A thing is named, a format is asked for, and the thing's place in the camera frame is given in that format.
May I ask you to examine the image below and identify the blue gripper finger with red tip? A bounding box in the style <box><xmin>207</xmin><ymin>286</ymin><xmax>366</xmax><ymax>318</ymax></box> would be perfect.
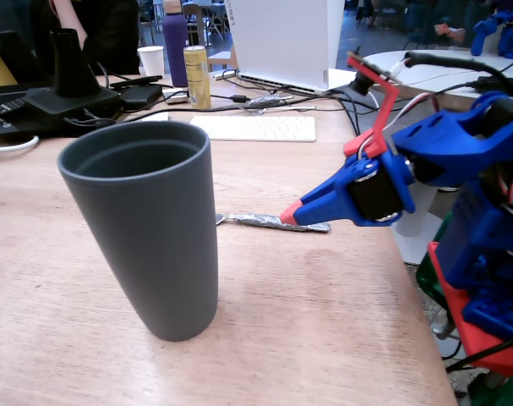
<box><xmin>297</xmin><ymin>158</ymin><xmax>354</xmax><ymax>207</ymax></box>
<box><xmin>280</xmin><ymin>159</ymin><xmax>399</xmax><ymax>228</ymax></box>

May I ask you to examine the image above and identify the purple water bottle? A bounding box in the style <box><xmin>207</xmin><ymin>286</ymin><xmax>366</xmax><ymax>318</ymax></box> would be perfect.
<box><xmin>161</xmin><ymin>0</ymin><xmax>190</xmax><ymax>89</ymax></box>

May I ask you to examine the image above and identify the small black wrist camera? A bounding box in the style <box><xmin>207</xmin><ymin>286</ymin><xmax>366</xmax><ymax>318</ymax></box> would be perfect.
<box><xmin>347</xmin><ymin>49</ymin><xmax>405</xmax><ymax>96</ymax></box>

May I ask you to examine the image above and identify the white laptop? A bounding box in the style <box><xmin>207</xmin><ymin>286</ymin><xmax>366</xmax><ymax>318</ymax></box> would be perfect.
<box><xmin>228</xmin><ymin>0</ymin><xmax>358</xmax><ymax>96</ymax></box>

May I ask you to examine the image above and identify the black cone-shaped stand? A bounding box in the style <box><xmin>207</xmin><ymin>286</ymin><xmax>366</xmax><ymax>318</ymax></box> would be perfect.
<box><xmin>25</xmin><ymin>28</ymin><xmax>124</xmax><ymax>128</ymax></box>

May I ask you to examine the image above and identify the yellow drink can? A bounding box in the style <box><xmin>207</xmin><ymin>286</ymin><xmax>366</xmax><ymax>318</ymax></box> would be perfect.
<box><xmin>183</xmin><ymin>45</ymin><xmax>213</xmax><ymax>110</ymax></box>

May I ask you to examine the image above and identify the black round bowl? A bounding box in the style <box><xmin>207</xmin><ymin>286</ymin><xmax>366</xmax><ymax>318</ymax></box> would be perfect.
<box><xmin>56</xmin><ymin>121</ymin><xmax>220</xmax><ymax>343</ymax></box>

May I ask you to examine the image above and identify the person in black shirt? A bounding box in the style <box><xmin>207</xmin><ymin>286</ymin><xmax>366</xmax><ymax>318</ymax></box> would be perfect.
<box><xmin>30</xmin><ymin>0</ymin><xmax>141</xmax><ymax>76</ymax></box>

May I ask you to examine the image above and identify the black adapter on white table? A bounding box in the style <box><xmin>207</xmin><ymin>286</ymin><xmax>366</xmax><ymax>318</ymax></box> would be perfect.
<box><xmin>469</xmin><ymin>75</ymin><xmax>513</xmax><ymax>97</ymax></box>

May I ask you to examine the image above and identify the metal fork with taped handle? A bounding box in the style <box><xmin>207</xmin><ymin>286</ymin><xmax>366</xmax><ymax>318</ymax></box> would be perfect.
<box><xmin>216</xmin><ymin>212</ymin><xmax>332</xmax><ymax>234</ymax></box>

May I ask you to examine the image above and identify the tape-wrapped cutlery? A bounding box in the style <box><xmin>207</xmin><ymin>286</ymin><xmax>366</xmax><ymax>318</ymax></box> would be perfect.
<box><xmin>247</xmin><ymin>93</ymin><xmax>294</xmax><ymax>107</ymax></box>

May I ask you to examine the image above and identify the white charger cable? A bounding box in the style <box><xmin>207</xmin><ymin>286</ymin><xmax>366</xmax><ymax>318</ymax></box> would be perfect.
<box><xmin>0</xmin><ymin>134</ymin><xmax>41</xmax><ymax>155</ymax></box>

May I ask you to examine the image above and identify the red camera mount bracket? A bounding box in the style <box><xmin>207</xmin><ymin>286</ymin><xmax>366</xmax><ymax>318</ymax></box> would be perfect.
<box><xmin>343</xmin><ymin>50</ymin><xmax>401</xmax><ymax>160</ymax></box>

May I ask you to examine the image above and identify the red robot base plate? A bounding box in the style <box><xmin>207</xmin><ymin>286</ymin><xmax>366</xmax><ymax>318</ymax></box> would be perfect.
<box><xmin>427</xmin><ymin>241</ymin><xmax>513</xmax><ymax>378</ymax></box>

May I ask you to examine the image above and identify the thick black camera cable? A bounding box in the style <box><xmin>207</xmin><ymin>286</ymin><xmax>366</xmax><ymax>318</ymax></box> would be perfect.
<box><xmin>403</xmin><ymin>50</ymin><xmax>513</xmax><ymax>102</ymax></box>

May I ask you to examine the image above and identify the white paper cup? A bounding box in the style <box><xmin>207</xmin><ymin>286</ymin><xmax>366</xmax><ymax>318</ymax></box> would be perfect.
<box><xmin>137</xmin><ymin>45</ymin><xmax>166</xmax><ymax>77</ymax></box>

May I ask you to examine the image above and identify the bare person forearm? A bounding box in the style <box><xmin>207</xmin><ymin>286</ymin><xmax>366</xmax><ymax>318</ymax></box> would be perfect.
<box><xmin>55</xmin><ymin>0</ymin><xmax>89</xmax><ymax>51</ymax></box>

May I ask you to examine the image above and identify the bare metal cutlery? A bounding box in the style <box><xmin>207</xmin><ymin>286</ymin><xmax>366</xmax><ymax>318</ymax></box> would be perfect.
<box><xmin>238</xmin><ymin>104</ymin><xmax>317</xmax><ymax>117</ymax></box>

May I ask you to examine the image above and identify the black usb cable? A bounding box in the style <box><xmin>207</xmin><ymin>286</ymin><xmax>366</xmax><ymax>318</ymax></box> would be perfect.
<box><xmin>209</xmin><ymin>92</ymin><xmax>248</xmax><ymax>104</ymax></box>

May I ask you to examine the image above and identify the black desk phone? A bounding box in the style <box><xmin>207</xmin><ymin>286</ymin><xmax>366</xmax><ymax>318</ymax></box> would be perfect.
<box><xmin>0</xmin><ymin>82</ymin><xmax>44</xmax><ymax>137</ymax></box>

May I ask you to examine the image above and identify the white keyboard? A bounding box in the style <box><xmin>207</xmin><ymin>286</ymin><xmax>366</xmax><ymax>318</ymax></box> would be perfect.
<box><xmin>189</xmin><ymin>115</ymin><xmax>317</xmax><ymax>143</ymax></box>

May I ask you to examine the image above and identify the blue background robot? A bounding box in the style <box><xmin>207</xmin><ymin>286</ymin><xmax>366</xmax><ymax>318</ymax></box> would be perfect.
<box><xmin>470</xmin><ymin>8</ymin><xmax>513</xmax><ymax>60</ymax></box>

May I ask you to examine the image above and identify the slim black remote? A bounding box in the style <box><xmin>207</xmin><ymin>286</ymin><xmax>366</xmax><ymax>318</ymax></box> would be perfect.
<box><xmin>109</xmin><ymin>74</ymin><xmax>163</xmax><ymax>91</ymax></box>

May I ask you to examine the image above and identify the green table clamp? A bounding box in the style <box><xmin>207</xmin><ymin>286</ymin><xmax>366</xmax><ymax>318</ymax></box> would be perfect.
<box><xmin>467</xmin><ymin>367</ymin><xmax>513</xmax><ymax>406</ymax></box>
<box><xmin>415</xmin><ymin>211</ymin><xmax>456</xmax><ymax>312</ymax></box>

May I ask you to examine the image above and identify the black power brick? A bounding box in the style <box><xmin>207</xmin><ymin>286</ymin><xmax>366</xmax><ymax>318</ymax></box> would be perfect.
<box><xmin>119</xmin><ymin>83</ymin><xmax>164</xmax><ymax>112</ymax></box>

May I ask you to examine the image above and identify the blue gripper body black motor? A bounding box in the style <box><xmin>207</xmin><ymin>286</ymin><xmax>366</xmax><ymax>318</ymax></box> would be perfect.
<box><xmin>348</xmin><ymin>150</ymin><xmax>417</xmax><ymax>219</ymax></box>

